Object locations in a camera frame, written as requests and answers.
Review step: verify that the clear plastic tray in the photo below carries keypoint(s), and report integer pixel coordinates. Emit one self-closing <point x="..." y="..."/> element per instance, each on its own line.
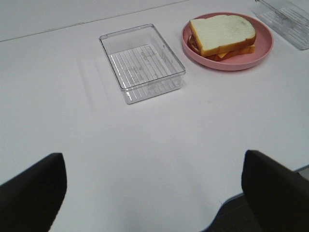
<point x="287" y="19"/>
<point x="143" y="63"/>

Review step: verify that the clear right plastic tray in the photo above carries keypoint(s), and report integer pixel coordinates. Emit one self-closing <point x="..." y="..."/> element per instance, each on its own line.
<point x="287" y="19"/>

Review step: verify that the yellow cheese slice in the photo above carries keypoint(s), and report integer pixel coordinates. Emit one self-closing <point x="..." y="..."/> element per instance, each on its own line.
<point x="217" y="57"/>

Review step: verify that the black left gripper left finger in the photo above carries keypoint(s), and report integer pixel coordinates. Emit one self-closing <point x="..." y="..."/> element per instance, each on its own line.
<point x="30" y="201"/>

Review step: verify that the bread slice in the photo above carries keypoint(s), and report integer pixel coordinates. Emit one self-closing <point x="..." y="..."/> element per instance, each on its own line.
<point x="247" y="50"/>
<point x="222" y="33"/>

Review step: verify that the clear left plastic tray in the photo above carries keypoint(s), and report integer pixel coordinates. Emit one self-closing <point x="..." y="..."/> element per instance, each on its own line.
<point x="143" y="63"/>

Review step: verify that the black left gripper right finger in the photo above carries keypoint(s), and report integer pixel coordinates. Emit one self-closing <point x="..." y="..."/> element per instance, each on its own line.
<point x="277" y="196"/>

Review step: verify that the pink round plate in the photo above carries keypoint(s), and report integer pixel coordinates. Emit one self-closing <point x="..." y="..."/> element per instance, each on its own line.
<point x="263" y="46"/>

